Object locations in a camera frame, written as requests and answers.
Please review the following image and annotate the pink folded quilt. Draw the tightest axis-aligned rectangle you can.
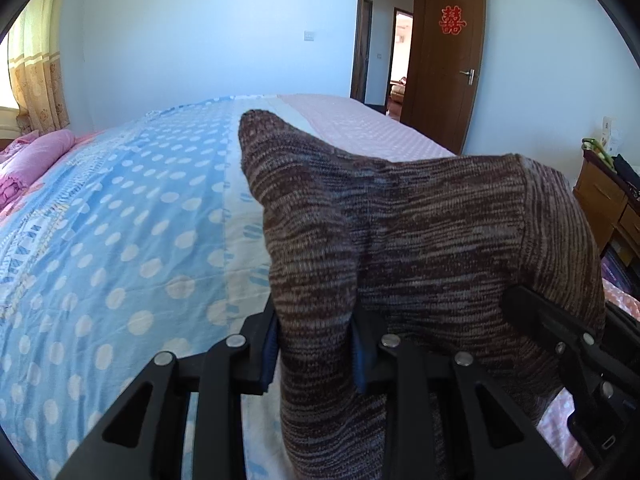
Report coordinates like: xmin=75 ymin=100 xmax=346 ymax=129
xmin=1 ymin=129 xmax=76 ymax=209

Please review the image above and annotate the green item on cabinet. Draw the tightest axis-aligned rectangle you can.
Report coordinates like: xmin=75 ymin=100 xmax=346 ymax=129
xmin=582 ymin=138 xmax=614 ymax=170

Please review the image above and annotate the red double happiness decoration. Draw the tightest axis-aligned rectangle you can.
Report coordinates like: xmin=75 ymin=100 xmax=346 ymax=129
xmin=438 ymin=4 xmax=468 ymax=36

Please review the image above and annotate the brown wooden cabinet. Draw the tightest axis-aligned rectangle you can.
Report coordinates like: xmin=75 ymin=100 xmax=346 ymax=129
xmin=574 ymin=151 xmax=639 ymax=268

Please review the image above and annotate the yellow floral curtain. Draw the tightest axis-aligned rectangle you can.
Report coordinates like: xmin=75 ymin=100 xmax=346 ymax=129
xmin=8 ymin=0 xmax=70 ymax=134

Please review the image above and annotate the silver door handle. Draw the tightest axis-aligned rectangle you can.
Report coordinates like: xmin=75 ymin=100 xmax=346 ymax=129
xmin=459 ymin=68 xmax=475 ymax=86

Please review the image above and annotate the blue pink dotted bedsheet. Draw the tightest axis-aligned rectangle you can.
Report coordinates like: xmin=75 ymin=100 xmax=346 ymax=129
xmin=0 ymin=92 xmax=640 ymax=480

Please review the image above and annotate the brown wooden door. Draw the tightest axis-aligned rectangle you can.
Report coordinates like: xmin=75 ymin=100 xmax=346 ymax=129
xmin=400 ymin=0 xmax=486 ymax=155

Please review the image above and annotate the brown knitted sweater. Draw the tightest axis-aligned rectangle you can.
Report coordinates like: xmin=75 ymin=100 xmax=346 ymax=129
xmin=239 ymin=110 xmax=605 ymax=479

